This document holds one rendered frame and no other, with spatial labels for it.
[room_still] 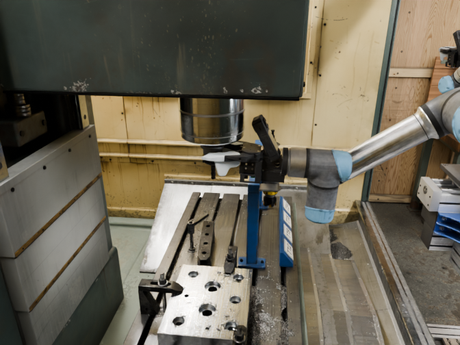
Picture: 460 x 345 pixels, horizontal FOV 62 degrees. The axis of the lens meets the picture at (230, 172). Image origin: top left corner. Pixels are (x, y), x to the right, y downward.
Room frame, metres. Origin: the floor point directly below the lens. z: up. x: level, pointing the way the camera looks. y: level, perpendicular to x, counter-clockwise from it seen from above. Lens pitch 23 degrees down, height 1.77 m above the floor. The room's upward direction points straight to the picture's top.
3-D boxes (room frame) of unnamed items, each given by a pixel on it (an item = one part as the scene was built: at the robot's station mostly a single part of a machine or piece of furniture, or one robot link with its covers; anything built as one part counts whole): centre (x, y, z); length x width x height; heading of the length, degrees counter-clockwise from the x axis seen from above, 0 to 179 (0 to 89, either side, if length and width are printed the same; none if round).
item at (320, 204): (0.90, -0.24, 1.30); 0.11 x 0.08 x 0.11; 168
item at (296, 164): (0.89, -0.16, 1.41); 0.08 x 0.05 x 0.08; 174
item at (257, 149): (0.90, -0.08, 1.40); 0.12 x 0.08 x 0.09; 84
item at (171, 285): (0.91, 0.21, 0.97); 0.13 x 0.03 x 0.15; 83
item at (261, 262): (1.15, -0.08, 1.05); 0.10 x 0.05 x 0.30; 83
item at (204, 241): (1.22, 0.09, 0.93); 0.26 x 0.05 x 0.06; 178
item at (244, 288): (0.87, 0.06, 0.97); 0.29 x 0.23 x 0.05; 173
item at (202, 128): (0.91, 0.04, 1.53); 0.16 x 0.16 x 0.12
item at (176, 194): (1.56, -0.03, 0.75); 0.89 x 0.70 x 0.26; 83
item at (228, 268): (1.05, 0.00, 0.97); 0.13 x 0.03 x 0.15; 173
